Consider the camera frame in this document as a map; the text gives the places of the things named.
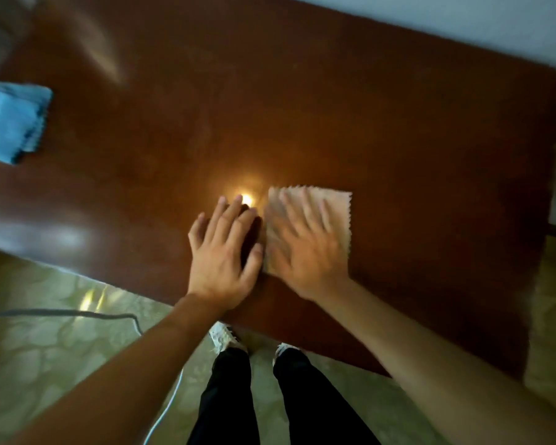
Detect white right shoe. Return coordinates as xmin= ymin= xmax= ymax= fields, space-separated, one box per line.
xmin=273 ymin=343 xmax=303 ymax=367

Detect black trousers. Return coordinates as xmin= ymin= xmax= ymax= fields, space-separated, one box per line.
xmin=187 ymin=347 xmax=381 ymax=445

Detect white left shoe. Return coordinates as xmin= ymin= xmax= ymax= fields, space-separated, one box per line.
xmin=209 ymin=321 xmax=249 ymax=355

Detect person's left forearm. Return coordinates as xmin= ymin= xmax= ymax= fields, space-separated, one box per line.
xmin=5 ymin=294 xmax=228 ymax=445

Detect blue folded cloth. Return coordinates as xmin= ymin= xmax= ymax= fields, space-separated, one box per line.
xmin=0 ymin=81 xmax=54 ymax=166

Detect person's right forearm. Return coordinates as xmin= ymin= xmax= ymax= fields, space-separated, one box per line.
xmin=315 ymin=278 xmax=556 ymax=445

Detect person's left hand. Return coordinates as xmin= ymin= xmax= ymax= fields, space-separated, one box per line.
xmin=187 ymin=195 xmax=265 ymax=314

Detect beige cleaning cloth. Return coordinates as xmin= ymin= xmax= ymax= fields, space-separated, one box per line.
xmin=263 ymin=184 xmax=354 ymax=279

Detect white shoe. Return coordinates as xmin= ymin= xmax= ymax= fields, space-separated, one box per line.
xmin=273 ymin=343 xmax=303 ymax=367
xmin=209 ymin=321 xmax=249 ymax=355

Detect person's right hand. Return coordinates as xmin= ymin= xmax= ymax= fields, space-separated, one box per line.
xmin=265 ymin=189 xmax=353 ymax=303

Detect grey cable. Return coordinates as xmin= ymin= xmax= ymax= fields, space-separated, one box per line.
xmin=0 ymin=308 xmax=185 ymax=445

